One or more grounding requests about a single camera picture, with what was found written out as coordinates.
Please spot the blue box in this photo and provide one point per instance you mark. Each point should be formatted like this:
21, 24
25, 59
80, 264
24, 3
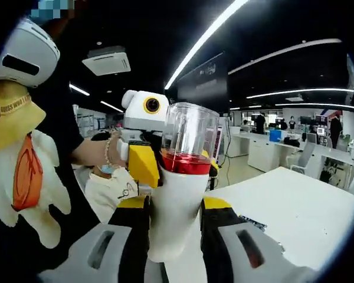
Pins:
275, 135

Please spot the hanging dark screen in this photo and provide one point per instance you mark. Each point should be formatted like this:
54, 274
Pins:
203, 82

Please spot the white skincare bottle red collar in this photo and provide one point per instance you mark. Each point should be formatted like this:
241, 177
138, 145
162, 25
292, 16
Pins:
180, 212

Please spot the person's left hand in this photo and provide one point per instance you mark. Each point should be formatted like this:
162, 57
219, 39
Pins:
118, 156

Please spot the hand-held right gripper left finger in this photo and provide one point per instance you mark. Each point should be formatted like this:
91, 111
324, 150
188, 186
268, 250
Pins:
106, 253

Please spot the ceiling air conditioner unit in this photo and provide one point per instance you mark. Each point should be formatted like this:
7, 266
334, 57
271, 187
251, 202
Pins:
106, 60

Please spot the green black skincare sachet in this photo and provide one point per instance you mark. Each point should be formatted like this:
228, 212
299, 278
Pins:
253, 222

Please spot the white plush duck toy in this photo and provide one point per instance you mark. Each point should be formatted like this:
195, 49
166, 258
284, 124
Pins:
23, 177

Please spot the person's black shirt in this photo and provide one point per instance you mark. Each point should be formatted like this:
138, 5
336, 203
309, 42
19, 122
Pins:
62, 129

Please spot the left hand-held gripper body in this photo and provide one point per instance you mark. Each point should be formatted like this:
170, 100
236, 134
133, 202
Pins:
141, 118

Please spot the grey office chair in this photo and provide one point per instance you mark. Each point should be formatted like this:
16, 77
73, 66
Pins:
305, 156

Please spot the white grey worn device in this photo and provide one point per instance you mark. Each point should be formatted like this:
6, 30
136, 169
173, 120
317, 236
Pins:
23, 56

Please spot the ceiling light strip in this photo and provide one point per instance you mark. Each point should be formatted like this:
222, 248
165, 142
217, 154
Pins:
203, 37

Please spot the white office desk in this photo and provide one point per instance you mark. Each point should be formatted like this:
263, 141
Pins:
253, 147

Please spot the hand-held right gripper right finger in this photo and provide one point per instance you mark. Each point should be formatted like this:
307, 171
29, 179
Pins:
230, 253

